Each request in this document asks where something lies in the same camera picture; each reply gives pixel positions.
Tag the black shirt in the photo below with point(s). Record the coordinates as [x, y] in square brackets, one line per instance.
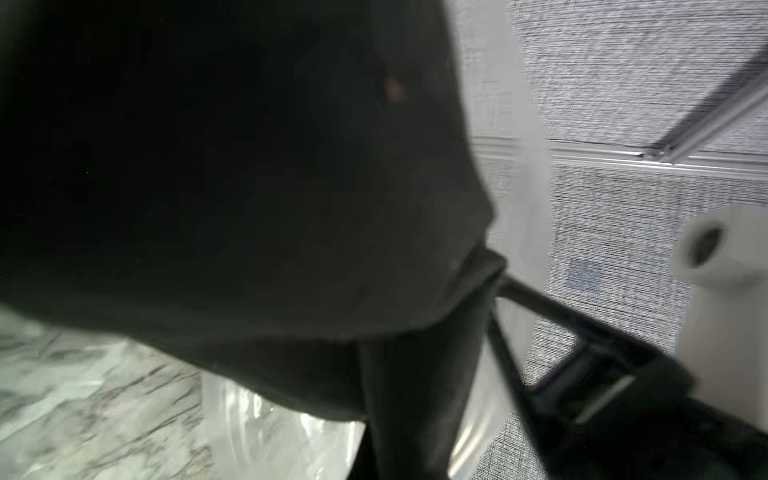
[254, 187]

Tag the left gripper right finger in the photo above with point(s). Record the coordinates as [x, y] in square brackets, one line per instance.
[619, 408]

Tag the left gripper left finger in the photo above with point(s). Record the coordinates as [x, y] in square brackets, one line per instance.
[416, 387]

